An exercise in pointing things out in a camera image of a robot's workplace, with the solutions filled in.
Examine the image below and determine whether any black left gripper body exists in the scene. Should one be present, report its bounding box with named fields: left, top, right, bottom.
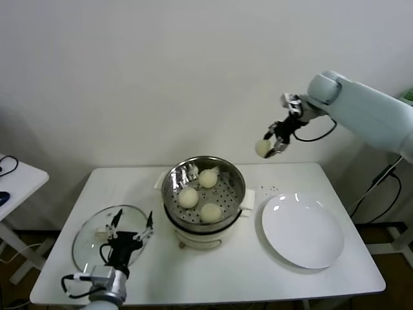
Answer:
left=108, top=231, right=145, bottom=269

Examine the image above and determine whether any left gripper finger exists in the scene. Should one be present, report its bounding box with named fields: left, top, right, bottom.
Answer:
left=134, top=211, right=155, bottom=242
left=105, top=209, right=124, bottom=240

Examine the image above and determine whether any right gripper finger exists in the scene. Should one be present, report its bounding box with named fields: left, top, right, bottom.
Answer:
left=263, top=121, right=280, bottom=140
left=266, top=137, right=290, bottom=159

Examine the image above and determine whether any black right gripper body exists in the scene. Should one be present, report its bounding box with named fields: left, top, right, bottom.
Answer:
left=274, top=112, right=307, bottom=140

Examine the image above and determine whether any white steamed baozi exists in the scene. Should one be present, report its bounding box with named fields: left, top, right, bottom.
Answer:
left=254, top=138, right=274, bottom=159
left=200, top=202, right=223, bottom=223
left=178, top=187, right=199, bottom=209
left=199, top=170, right=219, bottom=189

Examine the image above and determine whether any steel perforated steamer basket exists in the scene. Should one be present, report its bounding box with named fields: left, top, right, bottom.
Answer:
left=154, top=156, right=258, bottom=231

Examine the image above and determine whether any round glass pot lid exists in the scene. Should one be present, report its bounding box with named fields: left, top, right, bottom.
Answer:
left=72, top=203, right=151, bottom=277

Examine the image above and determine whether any white electric cooker pot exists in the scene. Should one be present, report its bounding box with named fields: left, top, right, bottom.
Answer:
left=163, top=203, right=253, bottom=250

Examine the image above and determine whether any large white plate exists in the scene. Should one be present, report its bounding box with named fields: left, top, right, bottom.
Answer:
left=261, top=192, right=345, bottom=269

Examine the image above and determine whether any dark power adapter plug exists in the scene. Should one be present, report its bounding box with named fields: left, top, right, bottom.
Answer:
left=373, top=163, right=397, bottom=185

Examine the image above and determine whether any pale green appliance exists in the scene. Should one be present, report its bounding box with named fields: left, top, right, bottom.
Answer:
left=395, top=87, right=413, bottom=104

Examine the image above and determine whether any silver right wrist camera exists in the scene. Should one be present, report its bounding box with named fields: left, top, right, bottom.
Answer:
left=279, top=92, right=304, bottom=114

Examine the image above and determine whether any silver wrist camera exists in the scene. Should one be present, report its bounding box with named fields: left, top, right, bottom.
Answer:
left=279, top=92, right=304, bottom=114
left=89, top=265, right=116, bottom=285

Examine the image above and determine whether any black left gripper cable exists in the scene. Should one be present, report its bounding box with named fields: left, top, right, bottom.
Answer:
left=99, top=243, right=112, bottom=266

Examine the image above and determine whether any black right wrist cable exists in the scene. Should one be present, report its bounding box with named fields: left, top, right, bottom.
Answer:
left=292, top=118, right=338, bottom=143

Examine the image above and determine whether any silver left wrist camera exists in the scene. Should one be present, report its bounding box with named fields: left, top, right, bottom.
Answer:
left=89, top=265, right=116, bottom=285

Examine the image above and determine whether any black left camera cable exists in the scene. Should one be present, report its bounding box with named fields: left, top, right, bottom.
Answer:
left=61, top=273, right=94, bottom=300

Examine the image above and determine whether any white floor cable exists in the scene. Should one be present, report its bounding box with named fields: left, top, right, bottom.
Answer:
left=0, top=243, right=43, bottom=264

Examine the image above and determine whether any white power cable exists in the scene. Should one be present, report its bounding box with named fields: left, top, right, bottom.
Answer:
left=348, top=154, right=404, bottom=214

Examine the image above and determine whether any thin black looped cable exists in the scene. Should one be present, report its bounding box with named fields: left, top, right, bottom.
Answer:
left=0, top=155, right=19, bottom=177

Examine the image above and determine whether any black power cable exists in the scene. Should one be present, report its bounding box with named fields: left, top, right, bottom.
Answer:
left=350, top=172, right=403, bottom=227

